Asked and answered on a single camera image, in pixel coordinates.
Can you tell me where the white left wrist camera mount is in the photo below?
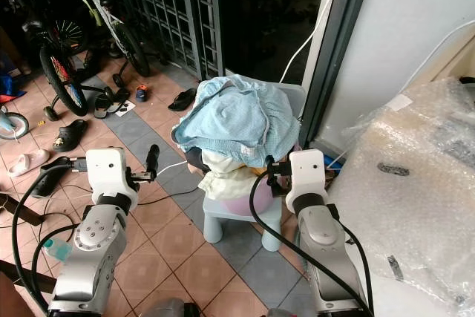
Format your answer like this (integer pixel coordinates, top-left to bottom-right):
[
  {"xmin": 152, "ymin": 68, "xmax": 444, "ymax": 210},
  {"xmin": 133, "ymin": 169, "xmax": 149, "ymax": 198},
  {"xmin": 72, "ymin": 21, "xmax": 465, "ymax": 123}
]
[{"xmin": 85, "ymin": 147, "xmax": 139, "ymax": 197}]

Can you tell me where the black flip-flop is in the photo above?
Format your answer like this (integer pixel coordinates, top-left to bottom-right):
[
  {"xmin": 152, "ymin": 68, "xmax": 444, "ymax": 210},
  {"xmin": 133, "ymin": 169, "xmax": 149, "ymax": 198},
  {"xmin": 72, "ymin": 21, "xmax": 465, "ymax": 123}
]
[{"xmin": 168, "ymin": 88, "xmax": 198, "ymax": 113}]

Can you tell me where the white bicycle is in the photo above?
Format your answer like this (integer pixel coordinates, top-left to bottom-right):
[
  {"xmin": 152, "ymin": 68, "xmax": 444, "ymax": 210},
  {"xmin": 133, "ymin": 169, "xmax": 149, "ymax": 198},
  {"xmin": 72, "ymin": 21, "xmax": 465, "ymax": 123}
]
[{"xmin": 78, "ymin": 0, "xmax": 154, "ymax": 80}]

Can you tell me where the small grey tricycle wheel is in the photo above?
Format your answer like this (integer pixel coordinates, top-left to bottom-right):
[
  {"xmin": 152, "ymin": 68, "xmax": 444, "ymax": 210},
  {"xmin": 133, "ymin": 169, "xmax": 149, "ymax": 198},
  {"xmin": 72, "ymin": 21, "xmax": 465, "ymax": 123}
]
[{"xmin": 0, "ymin": 105, "xmax": 20, "ymax": 140}]

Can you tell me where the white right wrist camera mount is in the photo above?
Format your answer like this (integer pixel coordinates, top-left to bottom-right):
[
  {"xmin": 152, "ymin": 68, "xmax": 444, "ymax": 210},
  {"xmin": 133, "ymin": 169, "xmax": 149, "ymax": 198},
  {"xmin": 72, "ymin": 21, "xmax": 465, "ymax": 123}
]
[{"xmin": 288, "ymin": 148, "xmax": 330, "ymax": 199}]

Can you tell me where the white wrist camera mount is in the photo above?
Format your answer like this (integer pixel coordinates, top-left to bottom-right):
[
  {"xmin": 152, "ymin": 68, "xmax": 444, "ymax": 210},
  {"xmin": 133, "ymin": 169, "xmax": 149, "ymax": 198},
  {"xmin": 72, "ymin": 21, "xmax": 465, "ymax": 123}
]
[
  {"xmin": 85, "ymin": 147, "xmax": 139, "ymax": 197},
  {"xmin": 288, "ymin": 148, "xmax": 330, "ymax": 199}
]

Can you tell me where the light blue checked garment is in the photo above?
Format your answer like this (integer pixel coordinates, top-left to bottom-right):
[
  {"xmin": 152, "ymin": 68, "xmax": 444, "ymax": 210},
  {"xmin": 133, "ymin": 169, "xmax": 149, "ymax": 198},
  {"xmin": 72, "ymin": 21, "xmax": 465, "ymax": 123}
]
[{"xmin": 172, "ymin": 73, "xmax": 301, "ymax": 169}]

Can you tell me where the black metal gate grille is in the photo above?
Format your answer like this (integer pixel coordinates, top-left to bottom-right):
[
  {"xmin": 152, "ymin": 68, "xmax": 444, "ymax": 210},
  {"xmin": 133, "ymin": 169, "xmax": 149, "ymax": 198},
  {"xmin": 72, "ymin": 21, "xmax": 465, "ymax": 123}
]
[{"xmin": 74, "ymin": 0, "xmax": 221, "ymax": 85}]

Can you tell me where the light blue plastic stool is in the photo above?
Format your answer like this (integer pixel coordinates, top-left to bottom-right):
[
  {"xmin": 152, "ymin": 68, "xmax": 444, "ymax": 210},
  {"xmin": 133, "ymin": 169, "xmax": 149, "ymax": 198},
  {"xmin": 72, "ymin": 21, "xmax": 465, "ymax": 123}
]
[{"xmin": 203, "ymin": 82, "xmax": 307, "ymax": 252}]

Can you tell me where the small blue orange shoe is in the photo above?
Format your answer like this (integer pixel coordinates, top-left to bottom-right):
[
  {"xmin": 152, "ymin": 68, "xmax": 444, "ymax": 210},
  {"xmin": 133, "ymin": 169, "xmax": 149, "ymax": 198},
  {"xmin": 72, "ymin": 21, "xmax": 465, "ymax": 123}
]
[{"xmin": 135, "ymin": 84, "xmax": 151, "ymax": 103}]

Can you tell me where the pink plastic basin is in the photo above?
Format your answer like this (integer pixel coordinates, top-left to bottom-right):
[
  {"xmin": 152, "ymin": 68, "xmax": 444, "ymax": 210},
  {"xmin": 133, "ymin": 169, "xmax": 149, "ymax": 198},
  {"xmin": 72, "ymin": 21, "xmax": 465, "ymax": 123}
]
[{"xmin": 204, "ymin": 161, "xmax": 298, "ymax": 218}]

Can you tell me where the clear plastic bottle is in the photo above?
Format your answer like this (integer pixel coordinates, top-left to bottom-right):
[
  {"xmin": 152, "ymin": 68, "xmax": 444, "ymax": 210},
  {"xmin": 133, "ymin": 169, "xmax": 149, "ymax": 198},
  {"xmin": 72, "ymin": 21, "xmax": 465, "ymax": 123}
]
[{"xmin": 42, "ymin": 237, "xmax": 74, "ymax": 263}]

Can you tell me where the white cable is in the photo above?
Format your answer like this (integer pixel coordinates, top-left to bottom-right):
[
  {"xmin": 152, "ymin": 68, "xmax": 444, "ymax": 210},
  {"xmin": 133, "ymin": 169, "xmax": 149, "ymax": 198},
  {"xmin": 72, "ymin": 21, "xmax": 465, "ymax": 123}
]
[{"xmin": 279, "ymin": 0, "xmax": 361, "ymax": 85}]

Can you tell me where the bubble wrapped appliance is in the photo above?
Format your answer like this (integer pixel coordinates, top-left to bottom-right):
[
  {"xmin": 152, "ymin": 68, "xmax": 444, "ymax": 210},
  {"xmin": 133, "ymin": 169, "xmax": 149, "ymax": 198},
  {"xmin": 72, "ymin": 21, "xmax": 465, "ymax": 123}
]
[{"xmin": 329, "ymin": 76, "xmax": 475, "ymax": 316}]

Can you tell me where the black sandal with studs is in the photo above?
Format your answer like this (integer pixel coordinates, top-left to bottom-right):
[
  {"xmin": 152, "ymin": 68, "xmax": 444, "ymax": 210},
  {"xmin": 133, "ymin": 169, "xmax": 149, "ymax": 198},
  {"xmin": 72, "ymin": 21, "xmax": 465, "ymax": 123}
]
[{"xmin": 53, "ymin": 119, "xmax": 90, "ymax": 153}]

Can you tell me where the pink slipper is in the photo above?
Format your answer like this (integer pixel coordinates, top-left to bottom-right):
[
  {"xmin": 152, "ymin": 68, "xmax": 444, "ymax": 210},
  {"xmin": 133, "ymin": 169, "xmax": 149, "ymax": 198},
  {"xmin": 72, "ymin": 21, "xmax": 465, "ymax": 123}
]
[{"xmin": 18, "ymin": 149, "xmax": 52, "ymax": 177}]

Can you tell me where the dark wooden chair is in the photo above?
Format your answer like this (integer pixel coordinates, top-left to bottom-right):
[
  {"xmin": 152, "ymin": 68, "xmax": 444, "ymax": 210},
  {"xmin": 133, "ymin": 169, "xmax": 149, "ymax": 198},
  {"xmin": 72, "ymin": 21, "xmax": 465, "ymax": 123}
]
[{"xmin": 0, "ymin": 192, "xmax": 47, "ymax": 317}]

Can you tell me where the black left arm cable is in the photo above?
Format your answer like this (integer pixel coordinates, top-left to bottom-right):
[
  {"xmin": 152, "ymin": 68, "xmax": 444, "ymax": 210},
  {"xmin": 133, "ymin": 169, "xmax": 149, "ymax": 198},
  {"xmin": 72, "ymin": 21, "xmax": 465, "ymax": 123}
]
[{"xmin": 10, "ymin": 157, "xmax": 91, "ymax": 316}]

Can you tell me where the plain black slipper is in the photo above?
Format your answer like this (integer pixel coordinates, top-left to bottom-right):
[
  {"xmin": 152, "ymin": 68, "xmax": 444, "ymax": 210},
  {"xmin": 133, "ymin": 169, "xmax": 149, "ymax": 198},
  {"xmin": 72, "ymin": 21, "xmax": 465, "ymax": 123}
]
[{"xmin": 30, "ymin": 157, "xmax": 72, "ymax": 200}]

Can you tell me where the black children's bicycle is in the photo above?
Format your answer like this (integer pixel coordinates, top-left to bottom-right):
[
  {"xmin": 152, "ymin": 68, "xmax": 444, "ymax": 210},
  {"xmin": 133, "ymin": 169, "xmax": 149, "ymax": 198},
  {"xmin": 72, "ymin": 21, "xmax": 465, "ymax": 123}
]
[{"xmin": 21, "ymin": 19, "xmax": 94, "ymax": 118}]

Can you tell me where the cream cloth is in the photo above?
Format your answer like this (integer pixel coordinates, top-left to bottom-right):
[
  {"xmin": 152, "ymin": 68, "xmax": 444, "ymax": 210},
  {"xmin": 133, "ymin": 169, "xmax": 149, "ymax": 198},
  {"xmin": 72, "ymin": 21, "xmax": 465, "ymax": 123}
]
[{"xmin": 203, "ymin": 151, "xmax": 257, "ymax": 200}]

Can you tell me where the dark grey door frame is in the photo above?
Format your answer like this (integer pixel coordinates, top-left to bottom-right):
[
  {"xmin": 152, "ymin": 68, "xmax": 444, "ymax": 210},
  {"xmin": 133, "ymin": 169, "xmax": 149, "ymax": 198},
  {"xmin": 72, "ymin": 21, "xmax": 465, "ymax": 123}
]
[{"xmin": 297, "ymin": 0, "xmax": 381, "ymax": 141}]

